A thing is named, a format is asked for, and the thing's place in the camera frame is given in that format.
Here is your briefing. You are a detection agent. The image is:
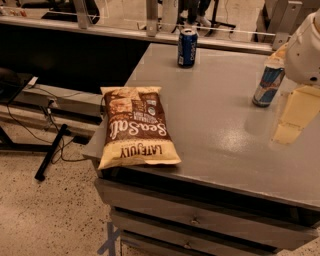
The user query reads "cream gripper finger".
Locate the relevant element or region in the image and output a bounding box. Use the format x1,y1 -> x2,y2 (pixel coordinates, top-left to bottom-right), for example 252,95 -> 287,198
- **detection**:
264,43 -> 288,69
273,85 -> 320,144

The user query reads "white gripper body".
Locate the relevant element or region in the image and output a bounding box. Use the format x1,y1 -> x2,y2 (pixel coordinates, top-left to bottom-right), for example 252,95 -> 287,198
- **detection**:
285,9 -> 320,85

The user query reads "red bull can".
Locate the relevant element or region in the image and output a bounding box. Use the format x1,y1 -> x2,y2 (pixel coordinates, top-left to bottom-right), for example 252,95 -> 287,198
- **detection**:
252,66 -> 285,107

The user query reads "blue pepsi can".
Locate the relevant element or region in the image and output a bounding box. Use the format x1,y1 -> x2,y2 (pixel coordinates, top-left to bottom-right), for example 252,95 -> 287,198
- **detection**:
177,28 -> 198,68

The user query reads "sea salt chips bag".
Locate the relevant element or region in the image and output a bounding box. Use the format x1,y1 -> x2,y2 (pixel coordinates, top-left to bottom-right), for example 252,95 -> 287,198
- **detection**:
99,86 -> 181,170

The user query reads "grey drawer cabinet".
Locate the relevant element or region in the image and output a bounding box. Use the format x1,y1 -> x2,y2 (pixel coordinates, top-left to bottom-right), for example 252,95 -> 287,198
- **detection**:
95,168 -> 320,256

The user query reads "black floor stand bar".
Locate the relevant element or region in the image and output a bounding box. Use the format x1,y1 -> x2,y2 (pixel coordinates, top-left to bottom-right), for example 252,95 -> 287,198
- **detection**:
34,124 -> 67,182

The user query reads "black desk at left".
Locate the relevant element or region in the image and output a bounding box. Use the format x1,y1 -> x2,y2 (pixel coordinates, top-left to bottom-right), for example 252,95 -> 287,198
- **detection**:
0,67 -> 33,105

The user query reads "metal rail barrier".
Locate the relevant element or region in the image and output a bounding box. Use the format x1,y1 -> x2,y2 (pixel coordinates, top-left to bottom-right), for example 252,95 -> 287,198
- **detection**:
0,0 -> 291,55

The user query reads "black cable on floor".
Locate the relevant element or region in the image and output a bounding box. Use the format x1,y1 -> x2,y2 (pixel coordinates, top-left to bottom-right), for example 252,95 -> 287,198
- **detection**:
5,84 -> 91,164

